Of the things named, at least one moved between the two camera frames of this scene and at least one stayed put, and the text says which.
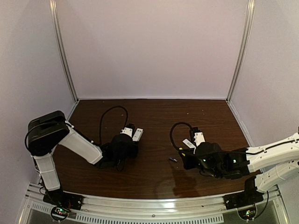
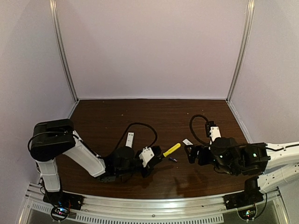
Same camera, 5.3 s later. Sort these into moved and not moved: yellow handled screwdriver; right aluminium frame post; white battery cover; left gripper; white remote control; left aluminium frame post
Moved: white remote control; yellow handled screwdriver; left gripper
Not moved: right aluminium frame post; left aluminium frame post; white battery cover
